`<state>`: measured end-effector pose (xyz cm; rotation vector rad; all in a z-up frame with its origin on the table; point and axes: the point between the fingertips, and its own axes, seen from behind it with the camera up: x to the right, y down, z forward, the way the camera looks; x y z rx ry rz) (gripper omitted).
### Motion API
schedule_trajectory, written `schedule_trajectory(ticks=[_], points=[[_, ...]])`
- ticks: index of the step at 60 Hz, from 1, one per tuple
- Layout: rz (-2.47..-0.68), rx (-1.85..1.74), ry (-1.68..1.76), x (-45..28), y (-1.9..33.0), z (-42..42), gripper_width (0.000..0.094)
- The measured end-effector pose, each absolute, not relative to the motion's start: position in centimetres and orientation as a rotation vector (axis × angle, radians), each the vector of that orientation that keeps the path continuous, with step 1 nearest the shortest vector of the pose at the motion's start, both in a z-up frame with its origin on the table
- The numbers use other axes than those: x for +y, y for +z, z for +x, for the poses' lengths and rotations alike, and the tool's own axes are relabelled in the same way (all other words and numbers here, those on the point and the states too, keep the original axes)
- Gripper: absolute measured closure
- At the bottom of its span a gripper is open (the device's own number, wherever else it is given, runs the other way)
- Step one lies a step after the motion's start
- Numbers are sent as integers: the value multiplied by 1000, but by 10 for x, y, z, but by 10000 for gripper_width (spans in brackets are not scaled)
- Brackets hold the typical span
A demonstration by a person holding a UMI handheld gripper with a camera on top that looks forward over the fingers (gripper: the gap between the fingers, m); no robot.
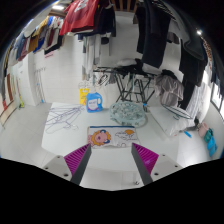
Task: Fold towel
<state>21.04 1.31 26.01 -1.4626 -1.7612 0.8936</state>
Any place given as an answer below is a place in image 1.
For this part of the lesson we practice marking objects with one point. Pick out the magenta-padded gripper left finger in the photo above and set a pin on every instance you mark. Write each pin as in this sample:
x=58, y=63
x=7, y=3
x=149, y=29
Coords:
x=77, y=159

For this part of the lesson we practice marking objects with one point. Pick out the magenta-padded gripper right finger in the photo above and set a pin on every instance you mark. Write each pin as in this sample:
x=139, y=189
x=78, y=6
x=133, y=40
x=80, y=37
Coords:
x=146, y=159

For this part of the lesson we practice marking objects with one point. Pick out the cartoon print towel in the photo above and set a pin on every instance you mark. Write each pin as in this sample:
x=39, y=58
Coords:
x=115, y=136

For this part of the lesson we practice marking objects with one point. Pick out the round pale green clip hanger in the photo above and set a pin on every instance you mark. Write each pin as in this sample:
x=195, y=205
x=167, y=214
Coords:
x=128, y=113

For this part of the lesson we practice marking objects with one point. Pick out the blue detergent bottle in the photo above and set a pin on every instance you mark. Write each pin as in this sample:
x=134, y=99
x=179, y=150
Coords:
x=94, y=103

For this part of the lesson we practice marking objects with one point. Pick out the yellow bag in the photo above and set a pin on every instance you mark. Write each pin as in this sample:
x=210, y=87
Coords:
x=83, y=96

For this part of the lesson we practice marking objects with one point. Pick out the teal bags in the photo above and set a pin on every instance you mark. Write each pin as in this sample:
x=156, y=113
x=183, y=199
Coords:
x=210, y=143

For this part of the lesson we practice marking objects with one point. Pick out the grey garment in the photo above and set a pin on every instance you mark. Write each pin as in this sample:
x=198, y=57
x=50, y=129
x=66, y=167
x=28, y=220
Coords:
x=168, y=88

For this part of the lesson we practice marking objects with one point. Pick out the black folding drying rack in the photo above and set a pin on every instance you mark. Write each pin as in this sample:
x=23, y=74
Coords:
x=128, y=81

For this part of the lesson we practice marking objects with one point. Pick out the white garment pile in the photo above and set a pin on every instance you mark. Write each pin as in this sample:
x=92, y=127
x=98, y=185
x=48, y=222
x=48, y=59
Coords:
x=128, y=62

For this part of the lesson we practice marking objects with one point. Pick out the white hanging garments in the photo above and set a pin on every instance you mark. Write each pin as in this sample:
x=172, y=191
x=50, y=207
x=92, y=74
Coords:
x=91, y=53

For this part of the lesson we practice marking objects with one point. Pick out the row of hanging clothes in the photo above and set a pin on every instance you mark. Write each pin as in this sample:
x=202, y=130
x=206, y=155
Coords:
x=36, y=36

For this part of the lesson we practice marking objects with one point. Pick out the black hanging garments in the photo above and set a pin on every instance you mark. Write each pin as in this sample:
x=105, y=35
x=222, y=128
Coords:
x=155, y=30

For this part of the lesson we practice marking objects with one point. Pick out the red hanging shirt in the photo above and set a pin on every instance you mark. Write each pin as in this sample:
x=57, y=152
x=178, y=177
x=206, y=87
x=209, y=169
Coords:
x=80, y=15

